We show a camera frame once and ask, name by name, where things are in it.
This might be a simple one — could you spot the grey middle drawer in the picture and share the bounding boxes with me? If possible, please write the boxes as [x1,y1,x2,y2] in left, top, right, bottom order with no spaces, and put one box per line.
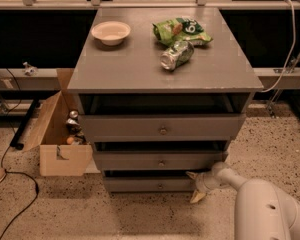
[94,151,228,171]

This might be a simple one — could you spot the grey top drawer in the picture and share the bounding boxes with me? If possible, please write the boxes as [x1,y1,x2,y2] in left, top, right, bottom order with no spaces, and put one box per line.
[79,114,245,142]

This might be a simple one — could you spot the crushed green soda can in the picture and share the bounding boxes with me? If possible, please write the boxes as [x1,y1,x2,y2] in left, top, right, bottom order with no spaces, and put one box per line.
[160,41,194,71]

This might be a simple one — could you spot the small crumpled foil object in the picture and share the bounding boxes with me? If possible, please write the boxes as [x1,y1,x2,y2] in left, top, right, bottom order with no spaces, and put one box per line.
[23,62,38,77]

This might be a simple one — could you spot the white bowl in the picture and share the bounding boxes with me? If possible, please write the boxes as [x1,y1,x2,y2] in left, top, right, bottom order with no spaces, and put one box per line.
[91,21,131,46]

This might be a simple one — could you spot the cardboard box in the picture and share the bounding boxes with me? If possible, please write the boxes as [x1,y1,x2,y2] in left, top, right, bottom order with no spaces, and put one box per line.
[24,68,92,176]

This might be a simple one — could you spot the black floor cable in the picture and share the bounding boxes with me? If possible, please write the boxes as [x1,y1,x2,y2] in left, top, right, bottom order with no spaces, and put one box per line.
[0,68,40,240]

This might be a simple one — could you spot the white hanging cable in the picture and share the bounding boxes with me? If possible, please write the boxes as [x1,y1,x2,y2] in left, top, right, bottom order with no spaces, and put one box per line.
[260,0,297,94]

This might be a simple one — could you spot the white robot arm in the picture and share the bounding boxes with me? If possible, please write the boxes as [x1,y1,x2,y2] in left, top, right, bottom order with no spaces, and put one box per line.
[187,162,300,240]

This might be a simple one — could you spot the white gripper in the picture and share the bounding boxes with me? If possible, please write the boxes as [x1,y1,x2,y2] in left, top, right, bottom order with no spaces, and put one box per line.
[186,171,223,204]

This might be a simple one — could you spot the cans inside cardboard box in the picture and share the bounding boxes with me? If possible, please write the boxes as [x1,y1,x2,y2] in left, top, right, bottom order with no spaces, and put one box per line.
[66,110,86,145]

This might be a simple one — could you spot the grey drawer cabinet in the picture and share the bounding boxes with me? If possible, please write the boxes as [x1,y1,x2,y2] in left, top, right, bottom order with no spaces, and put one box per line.
[68,7,263,178]

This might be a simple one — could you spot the grey bottom drawer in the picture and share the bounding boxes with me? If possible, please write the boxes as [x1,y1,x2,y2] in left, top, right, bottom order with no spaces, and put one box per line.
[103,177,195,193]

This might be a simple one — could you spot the green chip bag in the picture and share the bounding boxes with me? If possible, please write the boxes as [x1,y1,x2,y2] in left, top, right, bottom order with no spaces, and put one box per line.
[153,17,212,47]

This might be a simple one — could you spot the grey drawer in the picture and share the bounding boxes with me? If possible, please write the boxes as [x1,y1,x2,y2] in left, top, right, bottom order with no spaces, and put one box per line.
[94,151,228,171]
[79,114,245,142]
[103,177,195,193]

